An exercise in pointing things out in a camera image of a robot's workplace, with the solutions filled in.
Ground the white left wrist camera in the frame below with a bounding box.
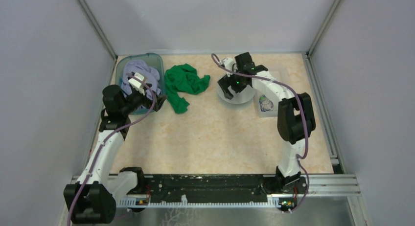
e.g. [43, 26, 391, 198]
[128, 72, 146, 95]

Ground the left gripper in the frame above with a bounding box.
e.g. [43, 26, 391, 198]
[121, 83, 167, 115]

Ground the clear plastic box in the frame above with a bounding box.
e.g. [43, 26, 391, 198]
[253, 71, 291, 118]

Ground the blue cable coil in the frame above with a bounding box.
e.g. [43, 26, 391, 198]
[259, 94, 275, 113]

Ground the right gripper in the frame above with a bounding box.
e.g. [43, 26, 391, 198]
[217, 67, 248, 100]

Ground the green cloth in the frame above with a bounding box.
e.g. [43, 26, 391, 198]
[164, 64, 211, 114]

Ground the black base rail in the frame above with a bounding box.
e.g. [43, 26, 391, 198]
[116, 173, 309, 209]

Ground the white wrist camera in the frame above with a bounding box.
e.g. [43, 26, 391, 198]
[220, 57, 235, 71]
[128, 72, 146, 95]

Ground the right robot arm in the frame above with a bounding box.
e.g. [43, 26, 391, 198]
[211, 52, 316, 193]

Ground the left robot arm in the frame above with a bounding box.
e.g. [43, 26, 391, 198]
[63, 85, 167, 226]

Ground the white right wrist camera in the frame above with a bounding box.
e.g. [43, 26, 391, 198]
[220, 57, 235, 71]

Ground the lavender cloth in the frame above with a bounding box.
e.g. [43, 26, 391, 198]
[121, 60, 161, 95]

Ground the teal plastic basket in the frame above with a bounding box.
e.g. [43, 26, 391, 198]
[115, 53, 166, 115]

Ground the white filament spool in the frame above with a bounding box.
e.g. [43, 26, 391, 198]
[217, 74, 256, 104]

